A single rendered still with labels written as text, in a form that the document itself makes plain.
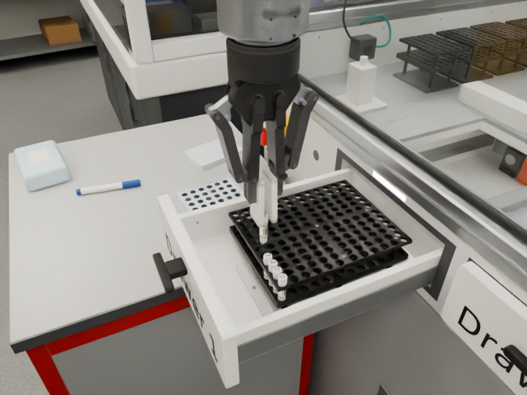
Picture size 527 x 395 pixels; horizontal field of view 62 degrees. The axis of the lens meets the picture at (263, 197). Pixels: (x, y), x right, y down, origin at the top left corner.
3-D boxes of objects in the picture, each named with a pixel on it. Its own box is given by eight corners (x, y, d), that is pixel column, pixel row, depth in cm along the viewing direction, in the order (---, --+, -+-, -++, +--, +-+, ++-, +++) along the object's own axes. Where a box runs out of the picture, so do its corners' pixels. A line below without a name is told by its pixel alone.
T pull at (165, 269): (166, 296, 56) (165, 289, 55) (152, 259, 61) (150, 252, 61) (194, 288, 57) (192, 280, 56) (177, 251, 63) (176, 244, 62)
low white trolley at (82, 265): (112, 522, 112) (9, 343, 66) (81, 335, 157) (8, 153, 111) (309, 424, 132) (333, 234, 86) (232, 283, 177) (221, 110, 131)
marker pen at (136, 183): (77, 197, 96) (75, 191, 95) (78, 193, 98) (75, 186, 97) (141, 186, 99) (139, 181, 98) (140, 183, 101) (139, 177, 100)
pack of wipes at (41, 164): (72, 181, 101) (67, 164, 99) (28, 193, 97) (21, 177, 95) (58, 153, 112) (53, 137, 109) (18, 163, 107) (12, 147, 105)
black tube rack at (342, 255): (277, 320, 61) (278, 288, 57) (230, 242, 73) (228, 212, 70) (404, 270, 68) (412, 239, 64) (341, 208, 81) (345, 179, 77)
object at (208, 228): (234, 367, 55) (232, 338, 51) (176, 242, 74) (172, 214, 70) (470, 269, 69) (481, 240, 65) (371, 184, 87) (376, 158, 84)
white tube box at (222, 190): (193, 228, 88) (190, 213, 86) (177, 206, 94) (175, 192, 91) (247, 208, 93) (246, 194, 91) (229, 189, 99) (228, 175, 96)
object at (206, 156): (201, 172, 105) (201, 165, 104) (183, 157, 110) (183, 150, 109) (245, 154, 111) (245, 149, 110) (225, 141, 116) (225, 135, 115)
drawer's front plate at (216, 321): (227, 391, 54) (222, 337, 48) (165, 246, 75) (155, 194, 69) (240, 385, 55) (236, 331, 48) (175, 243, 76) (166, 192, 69)
